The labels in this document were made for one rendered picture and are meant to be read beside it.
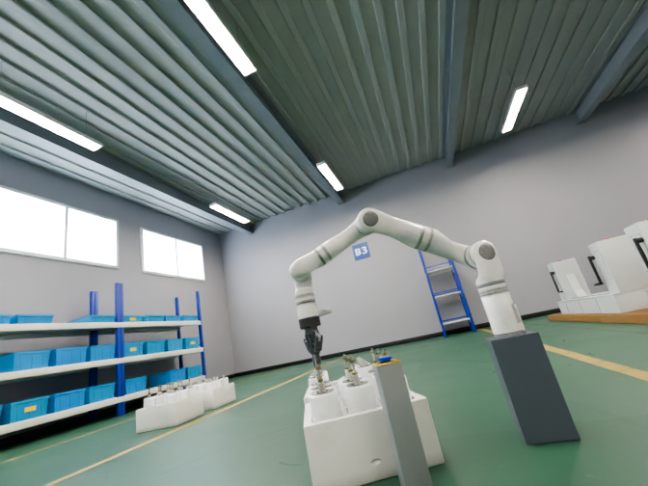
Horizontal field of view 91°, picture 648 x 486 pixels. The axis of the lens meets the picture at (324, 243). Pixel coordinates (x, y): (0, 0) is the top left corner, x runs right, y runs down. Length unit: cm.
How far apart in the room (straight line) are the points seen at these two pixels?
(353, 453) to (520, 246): 706
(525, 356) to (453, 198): 694
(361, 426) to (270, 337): 756
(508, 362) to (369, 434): 49
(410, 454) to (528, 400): 42
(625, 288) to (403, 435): 357
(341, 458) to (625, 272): 369
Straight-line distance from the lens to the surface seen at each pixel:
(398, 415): 98
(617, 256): 434
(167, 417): 328
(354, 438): 110
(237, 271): 924
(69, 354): 548
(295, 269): 112
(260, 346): 874
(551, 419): 125
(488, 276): 122
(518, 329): 124
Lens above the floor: 41
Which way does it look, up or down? 17 degrees up
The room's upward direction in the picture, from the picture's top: 12 degrees counter-clockwise
